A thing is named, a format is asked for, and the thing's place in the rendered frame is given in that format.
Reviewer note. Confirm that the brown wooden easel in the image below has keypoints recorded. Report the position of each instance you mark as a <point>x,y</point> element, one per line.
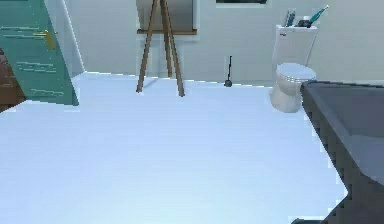
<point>168,36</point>

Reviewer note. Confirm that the white toilet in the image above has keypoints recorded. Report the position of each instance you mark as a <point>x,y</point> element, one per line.
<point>291,66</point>

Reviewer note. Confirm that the dark window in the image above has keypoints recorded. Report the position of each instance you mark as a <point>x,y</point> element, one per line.
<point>241,1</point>

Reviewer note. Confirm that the black small object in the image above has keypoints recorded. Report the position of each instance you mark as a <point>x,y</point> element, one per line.
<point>304,23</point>

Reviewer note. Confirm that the teal toilet brush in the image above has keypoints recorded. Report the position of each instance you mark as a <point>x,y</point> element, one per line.
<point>318,14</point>

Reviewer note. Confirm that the dark grey bathtub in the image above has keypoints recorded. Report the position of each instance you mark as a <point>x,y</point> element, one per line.
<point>353,133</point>

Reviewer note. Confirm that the teal room door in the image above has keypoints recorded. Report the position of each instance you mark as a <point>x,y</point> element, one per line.
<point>30,60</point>

